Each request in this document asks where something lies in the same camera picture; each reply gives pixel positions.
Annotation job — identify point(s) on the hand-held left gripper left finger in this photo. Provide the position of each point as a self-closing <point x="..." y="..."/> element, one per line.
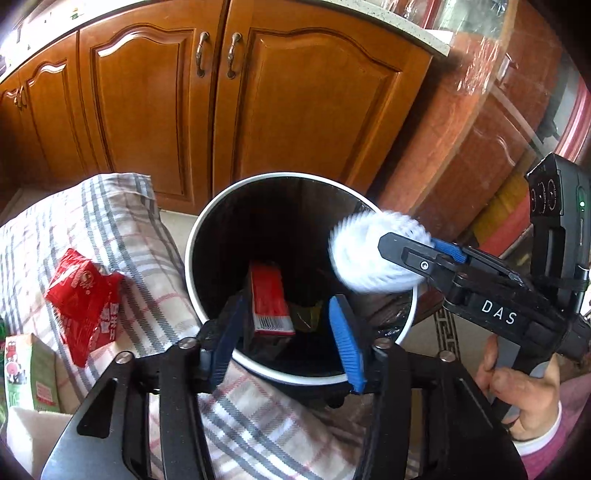
<point x="225" y="339"/>

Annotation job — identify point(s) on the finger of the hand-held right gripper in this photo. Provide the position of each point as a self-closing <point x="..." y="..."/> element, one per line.
<point x="445" y="249"/>
<point x="415" y="258"/>

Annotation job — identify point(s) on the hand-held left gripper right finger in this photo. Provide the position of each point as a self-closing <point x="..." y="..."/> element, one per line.
<point x="346" y="344"/>

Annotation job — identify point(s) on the white pleated paper cup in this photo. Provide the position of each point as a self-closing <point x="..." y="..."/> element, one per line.
<point x="364" y="249"/>

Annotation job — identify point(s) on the red box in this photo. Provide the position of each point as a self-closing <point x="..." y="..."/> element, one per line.
<point x="270" y="300"/>

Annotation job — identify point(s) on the white rimmed black trash bin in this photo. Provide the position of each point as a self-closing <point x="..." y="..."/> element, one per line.
<point x="217" y="221"/>

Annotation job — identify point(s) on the red snack packet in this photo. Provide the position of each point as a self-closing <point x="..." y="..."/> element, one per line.
<point x="85" y="304"/>

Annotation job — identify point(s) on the green white carton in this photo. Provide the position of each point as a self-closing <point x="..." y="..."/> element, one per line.
<point x="30" y="374"/>

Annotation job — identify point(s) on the person's right hand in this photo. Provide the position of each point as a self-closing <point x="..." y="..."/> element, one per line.
<point x="531" y="401"/>

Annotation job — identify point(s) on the yellow wrapper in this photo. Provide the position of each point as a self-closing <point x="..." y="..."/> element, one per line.
<point x="308" y="316"/>

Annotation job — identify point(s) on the black bin liner bag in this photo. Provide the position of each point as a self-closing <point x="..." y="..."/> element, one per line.
<point x="392" y="318"/>

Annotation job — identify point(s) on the yellow and red item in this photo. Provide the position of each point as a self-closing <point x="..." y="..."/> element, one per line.
<point x="501" y="217"/>

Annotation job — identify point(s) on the plaid cloth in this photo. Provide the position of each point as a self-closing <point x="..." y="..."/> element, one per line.
<point x="138" y="258"/>

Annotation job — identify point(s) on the wooden cabinet door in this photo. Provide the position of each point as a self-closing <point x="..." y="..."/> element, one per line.
<point x="11" y="138"/>
<point x="143" y="101"/>
<point x="318" y="106"/>
<point x="55" y="110"/>

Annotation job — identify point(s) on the round glass table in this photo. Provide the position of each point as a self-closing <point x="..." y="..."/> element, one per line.
<point x="475" y="55"/>

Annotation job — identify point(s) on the white paper napkin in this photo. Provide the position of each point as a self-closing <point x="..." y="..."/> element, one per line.
<point x="32" y="443"/>

